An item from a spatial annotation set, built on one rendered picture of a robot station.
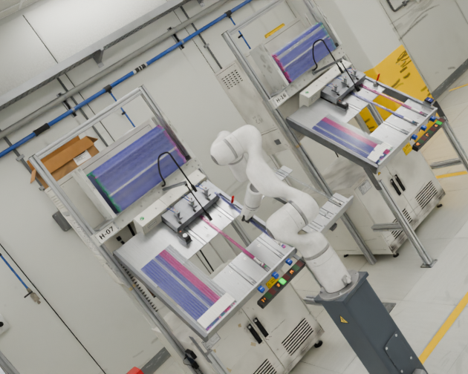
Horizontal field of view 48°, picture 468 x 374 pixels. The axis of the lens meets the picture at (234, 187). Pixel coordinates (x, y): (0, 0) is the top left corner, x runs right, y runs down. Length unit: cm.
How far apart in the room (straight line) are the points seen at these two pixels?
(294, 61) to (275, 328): 174
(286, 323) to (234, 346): 36
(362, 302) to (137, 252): 126
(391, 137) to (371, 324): 153
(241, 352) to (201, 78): 277
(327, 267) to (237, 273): 72
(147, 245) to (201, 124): 218
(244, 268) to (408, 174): 160
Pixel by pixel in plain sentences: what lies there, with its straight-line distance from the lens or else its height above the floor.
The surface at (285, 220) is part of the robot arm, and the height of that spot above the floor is 109.
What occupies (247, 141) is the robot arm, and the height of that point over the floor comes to 141.
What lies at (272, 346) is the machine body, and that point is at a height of 25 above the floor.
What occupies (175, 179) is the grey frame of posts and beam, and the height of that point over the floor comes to 135.
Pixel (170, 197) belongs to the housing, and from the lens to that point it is 300.
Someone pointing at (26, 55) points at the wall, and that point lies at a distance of 463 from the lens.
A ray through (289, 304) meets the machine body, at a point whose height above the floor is 36.
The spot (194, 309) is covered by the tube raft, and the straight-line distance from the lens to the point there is 270.
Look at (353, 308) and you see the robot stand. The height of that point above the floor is 63.
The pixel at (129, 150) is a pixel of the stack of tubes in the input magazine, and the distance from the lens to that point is 300.
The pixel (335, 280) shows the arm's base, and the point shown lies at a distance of 222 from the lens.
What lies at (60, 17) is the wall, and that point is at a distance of 480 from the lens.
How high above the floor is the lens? 171
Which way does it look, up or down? 11 degrees down
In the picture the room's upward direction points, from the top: 34 degrees counter-clockwise
